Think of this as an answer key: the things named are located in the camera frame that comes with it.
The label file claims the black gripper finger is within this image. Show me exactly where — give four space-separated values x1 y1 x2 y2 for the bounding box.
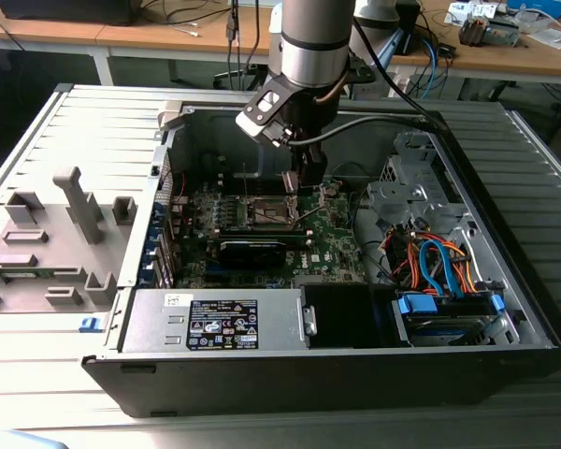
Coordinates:
298 142 330 190

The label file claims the CPU socket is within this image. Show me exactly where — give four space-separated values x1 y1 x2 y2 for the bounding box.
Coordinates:
242 192 305 230

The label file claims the finned CPU cooler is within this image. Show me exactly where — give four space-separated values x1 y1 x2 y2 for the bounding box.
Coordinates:
457 12 486 48

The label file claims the green motherboard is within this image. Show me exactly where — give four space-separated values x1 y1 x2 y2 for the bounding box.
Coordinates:
172 175 370 289

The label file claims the metal drive cage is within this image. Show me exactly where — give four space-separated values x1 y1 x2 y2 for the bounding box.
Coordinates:
367 129 473 235

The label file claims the black chair base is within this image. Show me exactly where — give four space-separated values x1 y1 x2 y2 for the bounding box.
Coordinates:
213 65 263 93

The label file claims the black graphics card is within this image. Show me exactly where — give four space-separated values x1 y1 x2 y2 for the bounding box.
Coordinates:
217 239 286 271

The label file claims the black monitor stand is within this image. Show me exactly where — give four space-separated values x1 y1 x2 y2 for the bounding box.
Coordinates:
395 0 423 56

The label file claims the hard disk in blue carrier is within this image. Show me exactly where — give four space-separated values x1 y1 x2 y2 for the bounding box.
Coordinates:
392 290 506 348

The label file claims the grey metal drive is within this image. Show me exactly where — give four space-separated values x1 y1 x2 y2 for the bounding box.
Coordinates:
483 16 521 48

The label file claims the black PC case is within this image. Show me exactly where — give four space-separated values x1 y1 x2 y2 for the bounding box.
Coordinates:
81 100 561 420

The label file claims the silver power supply unit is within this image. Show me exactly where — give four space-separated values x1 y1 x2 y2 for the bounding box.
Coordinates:
119 287 309 355

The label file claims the clear plastic bag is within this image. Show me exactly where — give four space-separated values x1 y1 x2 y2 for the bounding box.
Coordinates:
525 26 561 51

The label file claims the black box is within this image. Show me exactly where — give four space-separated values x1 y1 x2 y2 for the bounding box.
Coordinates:
0 0 139 27

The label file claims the grey parts rack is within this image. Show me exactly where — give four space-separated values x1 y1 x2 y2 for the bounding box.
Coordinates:
0 166 139 314

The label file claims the pale blue object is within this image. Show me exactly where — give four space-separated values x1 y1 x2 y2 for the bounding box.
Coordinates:
0 428 69 449

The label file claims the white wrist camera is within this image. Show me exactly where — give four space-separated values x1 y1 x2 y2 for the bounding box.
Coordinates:
235 87 282 138

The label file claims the blue disk wire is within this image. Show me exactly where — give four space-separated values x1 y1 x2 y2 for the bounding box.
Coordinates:
418 238 467 298

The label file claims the orange disk wire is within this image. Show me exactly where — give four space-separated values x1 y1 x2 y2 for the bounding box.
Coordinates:
382 231 479 295

